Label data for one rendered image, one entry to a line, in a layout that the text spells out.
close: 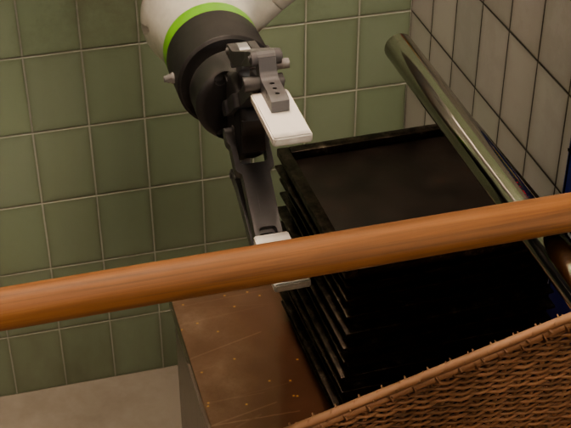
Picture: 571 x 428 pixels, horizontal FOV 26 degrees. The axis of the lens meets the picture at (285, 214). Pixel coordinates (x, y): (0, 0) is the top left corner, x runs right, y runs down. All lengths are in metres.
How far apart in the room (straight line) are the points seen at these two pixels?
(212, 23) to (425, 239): 0.33
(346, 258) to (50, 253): 1.53
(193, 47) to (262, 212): 0.17
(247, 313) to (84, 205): 0.61
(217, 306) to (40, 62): 0.59
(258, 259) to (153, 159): 1.43
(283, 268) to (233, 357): 0.86
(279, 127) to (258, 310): 0.92
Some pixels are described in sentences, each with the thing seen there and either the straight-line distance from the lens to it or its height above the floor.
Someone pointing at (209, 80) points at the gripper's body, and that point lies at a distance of 1.07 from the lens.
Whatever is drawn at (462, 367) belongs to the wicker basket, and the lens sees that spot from 1.44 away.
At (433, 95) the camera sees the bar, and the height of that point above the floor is 1.17.
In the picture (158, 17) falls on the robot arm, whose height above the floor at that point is 1.21.
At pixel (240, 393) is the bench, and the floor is 0.58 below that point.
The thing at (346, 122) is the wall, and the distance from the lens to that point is 2.36.
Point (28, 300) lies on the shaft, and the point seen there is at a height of 1.20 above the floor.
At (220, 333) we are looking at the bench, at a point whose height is 0.58.
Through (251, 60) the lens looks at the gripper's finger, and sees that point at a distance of 0.95.
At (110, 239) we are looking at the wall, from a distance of 2.38.
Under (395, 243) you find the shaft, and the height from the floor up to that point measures 1.20.
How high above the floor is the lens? 1.73
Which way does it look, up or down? 35 degrees down
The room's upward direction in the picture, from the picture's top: straight up
